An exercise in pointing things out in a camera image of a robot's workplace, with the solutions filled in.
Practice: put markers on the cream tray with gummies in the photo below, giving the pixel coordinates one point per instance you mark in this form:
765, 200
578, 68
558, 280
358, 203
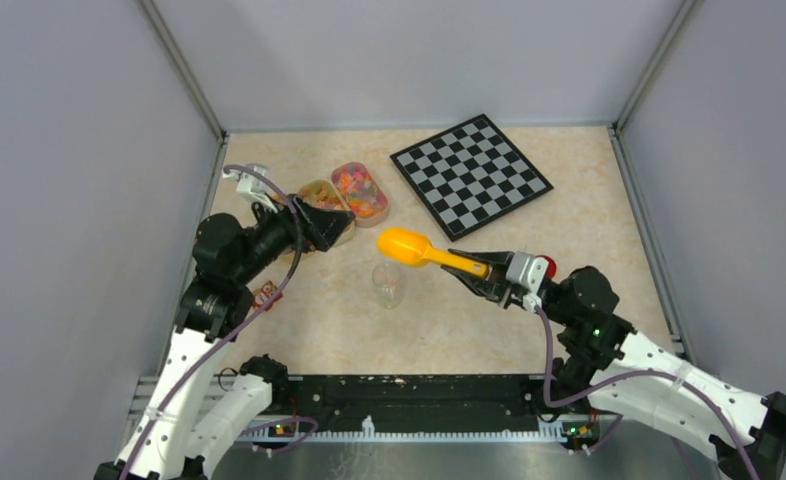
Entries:
322, 194

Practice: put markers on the clear glass jar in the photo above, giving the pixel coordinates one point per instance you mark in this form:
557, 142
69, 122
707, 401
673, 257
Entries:
388, 283

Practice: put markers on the pink tray with candies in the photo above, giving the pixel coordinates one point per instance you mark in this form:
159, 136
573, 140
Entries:
361, 193

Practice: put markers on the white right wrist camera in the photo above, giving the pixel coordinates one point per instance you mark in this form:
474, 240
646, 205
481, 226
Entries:
527, 271

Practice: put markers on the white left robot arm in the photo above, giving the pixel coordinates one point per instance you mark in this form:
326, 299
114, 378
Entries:
173, 439

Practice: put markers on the black white chessboard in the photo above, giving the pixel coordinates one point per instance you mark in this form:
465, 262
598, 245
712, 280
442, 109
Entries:
469, 175

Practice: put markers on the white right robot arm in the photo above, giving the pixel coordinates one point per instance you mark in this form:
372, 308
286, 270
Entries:
597, 358

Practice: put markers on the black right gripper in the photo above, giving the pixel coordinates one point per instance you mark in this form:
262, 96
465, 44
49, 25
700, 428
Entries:
496, 286

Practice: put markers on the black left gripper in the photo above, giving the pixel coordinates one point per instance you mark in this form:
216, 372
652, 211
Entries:
324, 226

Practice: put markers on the red jar lid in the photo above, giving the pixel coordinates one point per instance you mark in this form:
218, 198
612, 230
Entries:
551, 266

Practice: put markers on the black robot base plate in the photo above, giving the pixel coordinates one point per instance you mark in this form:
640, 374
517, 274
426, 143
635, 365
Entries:
430, 404

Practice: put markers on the yellow plastic scoop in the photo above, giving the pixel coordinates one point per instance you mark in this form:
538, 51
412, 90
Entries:
414, 249

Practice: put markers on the red owl toy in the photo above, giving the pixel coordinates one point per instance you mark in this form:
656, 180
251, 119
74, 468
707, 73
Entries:
264, 293

